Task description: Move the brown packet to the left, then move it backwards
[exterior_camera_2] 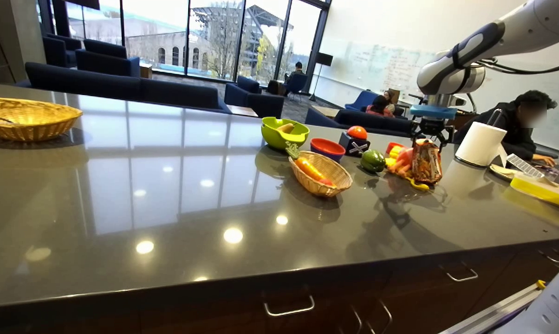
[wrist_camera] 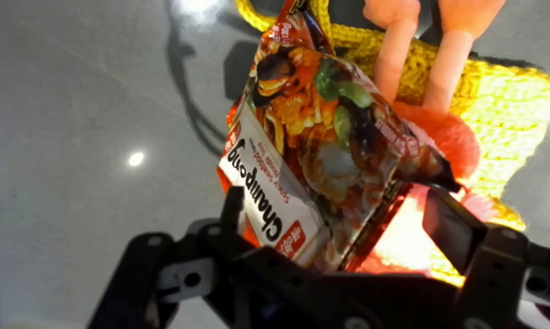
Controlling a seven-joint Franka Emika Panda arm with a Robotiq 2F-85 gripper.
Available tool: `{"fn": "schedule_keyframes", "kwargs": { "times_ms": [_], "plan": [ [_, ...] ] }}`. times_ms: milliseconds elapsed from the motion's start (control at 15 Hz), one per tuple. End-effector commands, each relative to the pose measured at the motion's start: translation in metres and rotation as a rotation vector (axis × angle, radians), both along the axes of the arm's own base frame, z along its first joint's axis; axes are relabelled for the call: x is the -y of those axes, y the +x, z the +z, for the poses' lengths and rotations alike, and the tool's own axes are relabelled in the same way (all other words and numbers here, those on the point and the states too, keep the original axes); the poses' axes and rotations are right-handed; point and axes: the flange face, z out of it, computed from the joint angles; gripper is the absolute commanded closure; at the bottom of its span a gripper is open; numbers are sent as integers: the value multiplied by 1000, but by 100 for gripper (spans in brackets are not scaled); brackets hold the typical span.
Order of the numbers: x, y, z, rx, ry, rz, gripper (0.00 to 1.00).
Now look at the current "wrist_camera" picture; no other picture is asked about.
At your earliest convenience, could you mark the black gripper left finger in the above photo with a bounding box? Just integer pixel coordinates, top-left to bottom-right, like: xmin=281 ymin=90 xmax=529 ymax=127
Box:
xmin=189 ymin=185 xmax=264 ymax=271

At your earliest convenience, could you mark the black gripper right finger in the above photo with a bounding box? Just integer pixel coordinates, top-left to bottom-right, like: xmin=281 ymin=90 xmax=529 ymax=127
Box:
xmin=421 ymin=187 xmax=533 ymax=284

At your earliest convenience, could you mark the brown instant noodle packet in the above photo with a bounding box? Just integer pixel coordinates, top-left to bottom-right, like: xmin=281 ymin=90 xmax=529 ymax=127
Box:
xmin=215 ymin=0 xmax=462 ymax=275

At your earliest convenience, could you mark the yellow crochet sunflower bag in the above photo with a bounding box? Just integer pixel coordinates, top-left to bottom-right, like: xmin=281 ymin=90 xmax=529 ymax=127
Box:
xmin=233 ymin=0 xmax=550 ymax=289

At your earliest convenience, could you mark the peach plush toy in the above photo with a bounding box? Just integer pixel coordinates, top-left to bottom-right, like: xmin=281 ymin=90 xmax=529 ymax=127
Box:
xmin=359 ymin=0 xmax=507 ymax=185

